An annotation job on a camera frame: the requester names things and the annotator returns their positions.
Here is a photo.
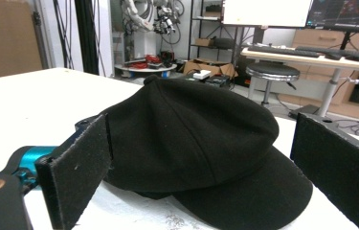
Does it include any black vertical pole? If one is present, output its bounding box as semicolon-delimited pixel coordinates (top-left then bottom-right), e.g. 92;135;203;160
74;0;101;76

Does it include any black cloth cap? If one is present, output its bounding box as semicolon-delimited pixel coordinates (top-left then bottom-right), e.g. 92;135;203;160
98;74;314;230

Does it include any open cardboard box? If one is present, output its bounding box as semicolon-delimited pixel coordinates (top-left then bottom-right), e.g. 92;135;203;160
182;57;238;80

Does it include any round black stool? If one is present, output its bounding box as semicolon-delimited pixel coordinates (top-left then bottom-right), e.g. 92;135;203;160
245;61;302;107

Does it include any round white platform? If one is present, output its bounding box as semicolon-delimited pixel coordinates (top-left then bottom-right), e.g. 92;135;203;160
114;62;178;79

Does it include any light wooden desk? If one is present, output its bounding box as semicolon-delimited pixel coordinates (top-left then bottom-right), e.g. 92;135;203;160
240;47;359;118

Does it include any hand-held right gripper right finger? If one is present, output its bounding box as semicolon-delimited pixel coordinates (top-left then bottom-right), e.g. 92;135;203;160
289;112;359;230

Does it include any small white box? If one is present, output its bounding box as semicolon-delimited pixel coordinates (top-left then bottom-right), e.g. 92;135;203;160
192;70;213;81

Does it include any black keyboard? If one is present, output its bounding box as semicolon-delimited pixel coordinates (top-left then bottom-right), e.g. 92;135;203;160
247;45;323;58
295;45;359;59

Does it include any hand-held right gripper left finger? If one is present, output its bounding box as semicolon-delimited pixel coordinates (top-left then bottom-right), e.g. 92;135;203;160
34;113;112;230

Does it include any red cable bundle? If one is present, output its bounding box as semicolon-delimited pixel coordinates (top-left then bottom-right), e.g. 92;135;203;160
130;54;163;69

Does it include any black metal shelf rack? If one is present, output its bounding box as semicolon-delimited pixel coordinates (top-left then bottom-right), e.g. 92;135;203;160
188;0;248;65

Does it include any white board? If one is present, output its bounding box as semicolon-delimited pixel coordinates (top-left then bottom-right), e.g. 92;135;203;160
222;0;314;29

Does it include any computer monitor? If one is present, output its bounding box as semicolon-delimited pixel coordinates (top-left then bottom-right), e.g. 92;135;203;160
305;0;359;51

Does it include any brown cardboard sheet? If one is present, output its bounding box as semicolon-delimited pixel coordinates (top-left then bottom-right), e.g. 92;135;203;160
0;0;43;81

